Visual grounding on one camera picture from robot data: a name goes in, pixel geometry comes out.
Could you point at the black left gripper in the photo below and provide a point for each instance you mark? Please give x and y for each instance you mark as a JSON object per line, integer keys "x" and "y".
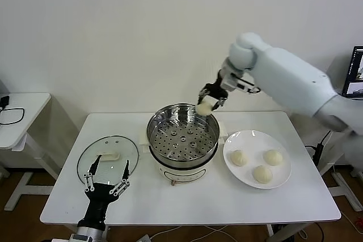
{"x": 99, "y": 196}

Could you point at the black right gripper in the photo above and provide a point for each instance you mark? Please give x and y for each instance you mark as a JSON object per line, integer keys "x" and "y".
{"x": 217, "y": 90}

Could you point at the white steamed baozi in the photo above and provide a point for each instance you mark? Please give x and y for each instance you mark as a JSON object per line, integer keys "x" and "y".
{"x": 273, "y": 157}
{"x": 263, "y": 174}
{"x": 204, "y": 109}
{"x": 239, "y": 158}

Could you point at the round glass pot lid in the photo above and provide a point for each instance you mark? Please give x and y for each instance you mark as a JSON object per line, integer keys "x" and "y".
{"x": 85, "y": 162}

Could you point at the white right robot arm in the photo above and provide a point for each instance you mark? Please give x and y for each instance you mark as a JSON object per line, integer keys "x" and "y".
{"x": 283, "y": 77}

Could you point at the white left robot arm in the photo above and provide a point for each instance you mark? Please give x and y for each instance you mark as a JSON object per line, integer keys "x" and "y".
{"x": 89, "y": 235}

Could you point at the perforated steel steamer basket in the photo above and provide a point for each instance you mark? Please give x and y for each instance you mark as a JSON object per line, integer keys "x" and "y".
{"x": 184, "y": 142}

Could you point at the white electric cooking pot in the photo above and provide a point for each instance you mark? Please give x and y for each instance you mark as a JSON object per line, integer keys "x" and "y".
{"x": 181, "y": 174}

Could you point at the white floor power strip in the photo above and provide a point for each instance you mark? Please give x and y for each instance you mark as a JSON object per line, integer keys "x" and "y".
{"x": 146, "y": 238}

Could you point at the round white plate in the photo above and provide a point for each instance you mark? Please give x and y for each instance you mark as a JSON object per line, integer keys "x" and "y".
{"x": 235, "y": 176}

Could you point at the white side table with adapter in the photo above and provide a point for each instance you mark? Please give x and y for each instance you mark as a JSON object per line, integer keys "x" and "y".
{"x": 31, "y": 106}

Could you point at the black hanging power brick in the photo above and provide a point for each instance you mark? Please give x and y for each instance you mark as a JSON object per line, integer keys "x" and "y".
{"x": 319, "y": 154}

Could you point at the black power adapter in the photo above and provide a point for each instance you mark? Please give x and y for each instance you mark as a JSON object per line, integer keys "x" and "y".
{"x": 5, "y": 101}

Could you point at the white main table leg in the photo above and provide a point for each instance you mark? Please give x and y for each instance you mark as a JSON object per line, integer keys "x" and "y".
{"x": 270, "y": 232}

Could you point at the open dark laptop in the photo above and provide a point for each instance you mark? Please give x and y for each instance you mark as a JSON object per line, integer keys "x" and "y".
{"x": 356, "y": 69}

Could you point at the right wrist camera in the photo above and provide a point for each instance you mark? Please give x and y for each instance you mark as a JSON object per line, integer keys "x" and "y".
{"x": 244, "y": 84}

